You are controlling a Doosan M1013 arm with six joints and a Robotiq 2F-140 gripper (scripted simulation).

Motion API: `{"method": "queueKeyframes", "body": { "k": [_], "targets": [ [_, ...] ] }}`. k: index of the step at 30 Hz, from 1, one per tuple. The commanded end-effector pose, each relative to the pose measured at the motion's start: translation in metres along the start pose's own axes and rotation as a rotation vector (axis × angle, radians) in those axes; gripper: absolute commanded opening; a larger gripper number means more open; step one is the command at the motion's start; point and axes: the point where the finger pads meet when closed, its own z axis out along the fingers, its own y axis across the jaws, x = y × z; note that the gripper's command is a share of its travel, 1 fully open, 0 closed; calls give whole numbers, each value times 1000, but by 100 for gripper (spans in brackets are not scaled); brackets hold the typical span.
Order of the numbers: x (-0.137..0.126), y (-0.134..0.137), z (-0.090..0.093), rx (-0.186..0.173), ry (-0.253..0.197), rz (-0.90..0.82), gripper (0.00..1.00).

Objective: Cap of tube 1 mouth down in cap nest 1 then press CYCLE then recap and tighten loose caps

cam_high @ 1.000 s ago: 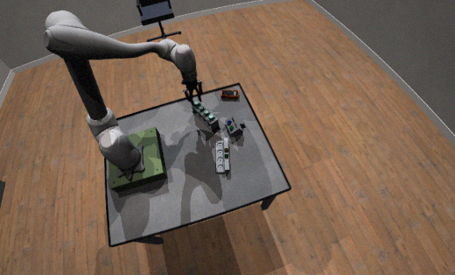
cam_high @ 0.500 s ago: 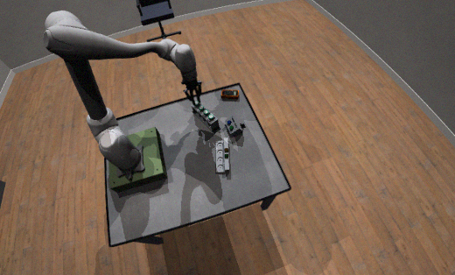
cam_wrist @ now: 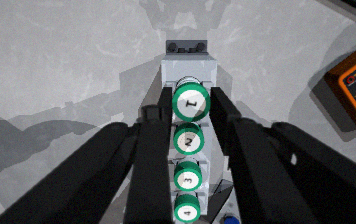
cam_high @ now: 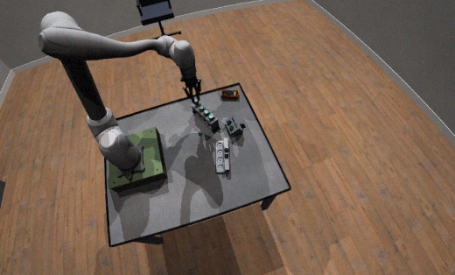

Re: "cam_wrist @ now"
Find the orange digital multimeter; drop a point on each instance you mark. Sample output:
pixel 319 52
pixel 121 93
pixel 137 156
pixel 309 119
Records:
pixel 342 81

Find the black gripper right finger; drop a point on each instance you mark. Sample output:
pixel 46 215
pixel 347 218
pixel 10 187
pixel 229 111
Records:
pixel 267 189

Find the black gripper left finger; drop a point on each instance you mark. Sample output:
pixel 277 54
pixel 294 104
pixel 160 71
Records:
pixel 80 189

